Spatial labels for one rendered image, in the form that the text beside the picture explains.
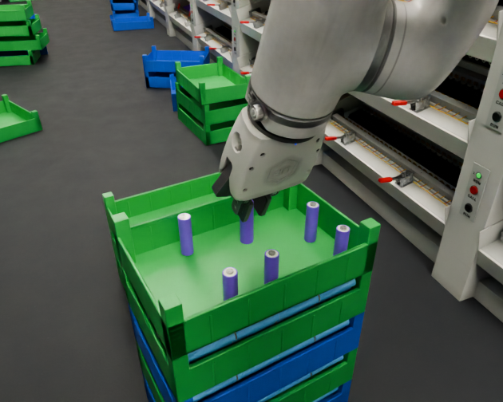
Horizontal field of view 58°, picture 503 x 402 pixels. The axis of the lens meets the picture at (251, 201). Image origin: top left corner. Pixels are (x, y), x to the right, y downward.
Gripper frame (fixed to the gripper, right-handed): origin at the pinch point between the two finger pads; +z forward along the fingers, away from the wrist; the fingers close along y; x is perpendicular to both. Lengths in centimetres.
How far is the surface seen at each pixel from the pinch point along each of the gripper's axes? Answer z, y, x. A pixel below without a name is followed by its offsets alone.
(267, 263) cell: 3.4, -0.7, -7.3
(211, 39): 105, 86, 160
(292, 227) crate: 12.6, 10.7, 0.1
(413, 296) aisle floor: 42, 46, -14
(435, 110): 16, 62, 17
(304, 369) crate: 20.3, 4.2, -18.6
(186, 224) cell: 8.2, -6.2, 4.0
